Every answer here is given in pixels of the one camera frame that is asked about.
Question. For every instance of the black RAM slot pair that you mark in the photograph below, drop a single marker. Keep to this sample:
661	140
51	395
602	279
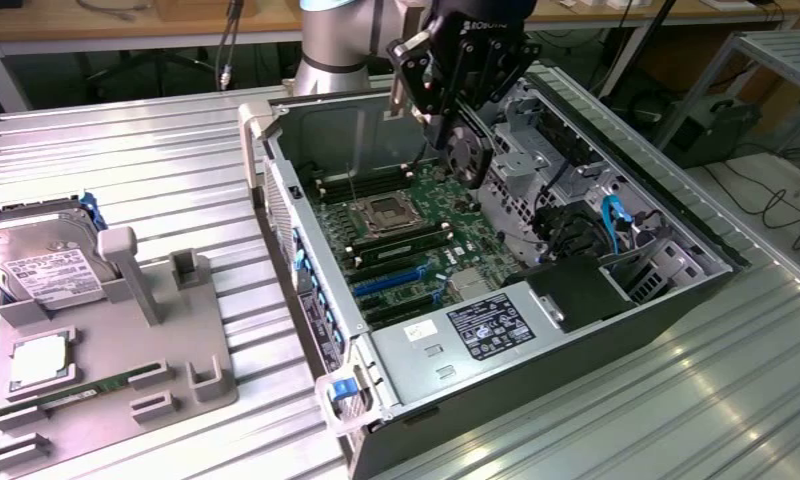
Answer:
363	184

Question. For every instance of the CPU socket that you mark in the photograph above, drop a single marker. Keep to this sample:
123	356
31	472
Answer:
383	212

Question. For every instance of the installed RAM stick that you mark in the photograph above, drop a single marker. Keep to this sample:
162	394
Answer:
401	246

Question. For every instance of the silver chipset heatsink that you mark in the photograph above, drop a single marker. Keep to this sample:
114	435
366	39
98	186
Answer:
470	281

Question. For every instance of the open black PC case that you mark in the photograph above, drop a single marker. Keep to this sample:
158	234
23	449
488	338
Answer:
641	350

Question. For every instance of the grey parts rack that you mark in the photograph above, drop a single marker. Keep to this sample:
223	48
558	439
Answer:
121	350

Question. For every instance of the silver hard disk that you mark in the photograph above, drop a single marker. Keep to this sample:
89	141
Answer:
36	260

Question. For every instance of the grey power supply unit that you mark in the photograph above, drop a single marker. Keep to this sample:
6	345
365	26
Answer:
454	350

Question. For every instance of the black plastic air shroud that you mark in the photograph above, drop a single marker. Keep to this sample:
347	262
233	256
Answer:
574	290

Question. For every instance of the silver disk bay cage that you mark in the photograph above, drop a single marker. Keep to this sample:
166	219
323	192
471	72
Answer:
541	145

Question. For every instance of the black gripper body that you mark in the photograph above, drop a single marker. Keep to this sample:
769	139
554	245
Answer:
481	15

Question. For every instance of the blue disk bracket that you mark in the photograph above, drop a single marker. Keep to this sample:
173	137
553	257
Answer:
90	207

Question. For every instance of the green motherboard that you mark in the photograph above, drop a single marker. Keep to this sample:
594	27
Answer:
441	210

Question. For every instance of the black expansion slot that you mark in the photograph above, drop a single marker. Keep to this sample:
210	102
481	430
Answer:
401	307

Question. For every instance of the wooden desk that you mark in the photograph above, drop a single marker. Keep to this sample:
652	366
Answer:
107	22

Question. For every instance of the silver CPU chip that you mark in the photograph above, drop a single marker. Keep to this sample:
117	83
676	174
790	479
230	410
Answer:
40	364

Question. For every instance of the blue case latch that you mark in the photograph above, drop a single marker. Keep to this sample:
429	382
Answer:
343	390

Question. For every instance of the metal slat side table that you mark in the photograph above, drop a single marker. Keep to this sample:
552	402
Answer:
774	50

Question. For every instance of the black box on floor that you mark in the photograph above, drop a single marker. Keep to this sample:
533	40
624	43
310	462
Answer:
721	132

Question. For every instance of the blue expansion slot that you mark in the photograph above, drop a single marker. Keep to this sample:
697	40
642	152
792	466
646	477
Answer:
387	280

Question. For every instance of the green RAM stick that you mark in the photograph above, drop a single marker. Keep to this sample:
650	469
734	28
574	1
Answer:
74	395

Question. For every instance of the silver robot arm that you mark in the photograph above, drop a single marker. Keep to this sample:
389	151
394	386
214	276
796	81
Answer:
334	45

